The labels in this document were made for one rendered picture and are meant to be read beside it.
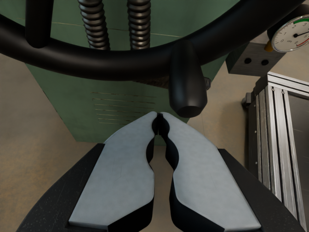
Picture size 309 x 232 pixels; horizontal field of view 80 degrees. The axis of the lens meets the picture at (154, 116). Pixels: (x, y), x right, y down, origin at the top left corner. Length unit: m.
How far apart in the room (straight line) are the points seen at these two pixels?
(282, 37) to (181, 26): 0.16
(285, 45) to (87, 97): 0.46
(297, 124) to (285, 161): 0.21
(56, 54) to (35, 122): 0.84
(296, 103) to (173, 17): 0.79
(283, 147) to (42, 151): 0.95
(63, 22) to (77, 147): 0.60
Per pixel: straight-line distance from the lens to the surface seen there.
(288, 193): 0.78
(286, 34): 0.35
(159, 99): 0.53
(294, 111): 1.00
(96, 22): 0.22
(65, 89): 0.55
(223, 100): 1.12
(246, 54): 0.40
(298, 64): 1.66
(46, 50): 0.18
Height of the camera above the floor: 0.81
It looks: 60 degrees down
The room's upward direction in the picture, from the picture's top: 14 degrees clockwise
